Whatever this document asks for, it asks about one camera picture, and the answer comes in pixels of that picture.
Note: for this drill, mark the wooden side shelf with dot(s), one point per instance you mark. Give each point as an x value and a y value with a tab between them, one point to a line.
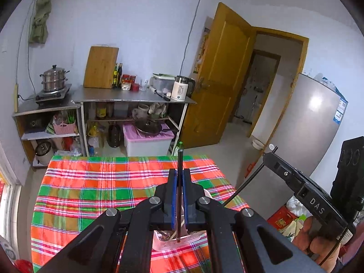
32	120

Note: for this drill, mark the black chopstick two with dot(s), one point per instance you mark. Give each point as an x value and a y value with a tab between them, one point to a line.
244	184

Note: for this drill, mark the stainless steel steamer pot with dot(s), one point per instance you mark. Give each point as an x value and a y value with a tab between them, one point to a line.
54	79

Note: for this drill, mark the red lidded jar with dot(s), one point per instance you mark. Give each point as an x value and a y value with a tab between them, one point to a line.
134	87

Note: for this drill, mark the black induction cooker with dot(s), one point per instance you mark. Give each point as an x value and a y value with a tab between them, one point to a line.
53	96

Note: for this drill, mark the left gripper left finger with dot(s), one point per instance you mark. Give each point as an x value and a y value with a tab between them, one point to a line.
139	224

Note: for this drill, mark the black wok pan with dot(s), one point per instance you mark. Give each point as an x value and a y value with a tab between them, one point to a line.
150	127

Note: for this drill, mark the right human hand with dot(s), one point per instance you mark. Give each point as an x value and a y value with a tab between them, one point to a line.
318	245

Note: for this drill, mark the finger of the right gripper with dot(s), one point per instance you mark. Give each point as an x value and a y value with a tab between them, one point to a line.
270	159

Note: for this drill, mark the white electric kettle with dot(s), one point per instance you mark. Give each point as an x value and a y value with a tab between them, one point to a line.
181	86

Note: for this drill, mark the clear plastic storage box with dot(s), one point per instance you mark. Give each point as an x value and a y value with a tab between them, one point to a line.
162	83

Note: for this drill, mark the dark oil bottle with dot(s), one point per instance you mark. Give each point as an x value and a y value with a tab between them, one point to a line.
119	75

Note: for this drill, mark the pink small basket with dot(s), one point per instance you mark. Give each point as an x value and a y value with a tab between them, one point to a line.
64	128

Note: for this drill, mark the pink lidded storage bin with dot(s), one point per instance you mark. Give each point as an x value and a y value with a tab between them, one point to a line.
138	144

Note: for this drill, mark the yellow wooden door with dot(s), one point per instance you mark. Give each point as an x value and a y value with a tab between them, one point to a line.
226	59

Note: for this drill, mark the white rice cooker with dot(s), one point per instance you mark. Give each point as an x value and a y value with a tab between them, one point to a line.
44	152

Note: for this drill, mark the silver refrigerator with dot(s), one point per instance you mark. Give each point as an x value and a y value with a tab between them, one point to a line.
304	134

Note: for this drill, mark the colourful plaid tablecloth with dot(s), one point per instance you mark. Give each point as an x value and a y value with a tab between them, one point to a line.
75	191

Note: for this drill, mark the green hanging cloth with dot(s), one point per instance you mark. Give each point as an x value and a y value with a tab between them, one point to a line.
39	31

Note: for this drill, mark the pink plastic utensil basket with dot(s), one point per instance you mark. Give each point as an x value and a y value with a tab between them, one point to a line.
167	240

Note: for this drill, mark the black chopstick one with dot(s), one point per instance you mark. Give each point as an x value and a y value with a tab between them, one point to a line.
179	192

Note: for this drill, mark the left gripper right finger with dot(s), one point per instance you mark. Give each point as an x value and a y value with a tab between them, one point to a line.
203	213

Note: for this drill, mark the wooden cutting board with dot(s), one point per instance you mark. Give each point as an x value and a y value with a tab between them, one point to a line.
100	66

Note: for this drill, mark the steel kitchen counter table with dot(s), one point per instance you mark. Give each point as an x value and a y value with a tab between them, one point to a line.
126	101

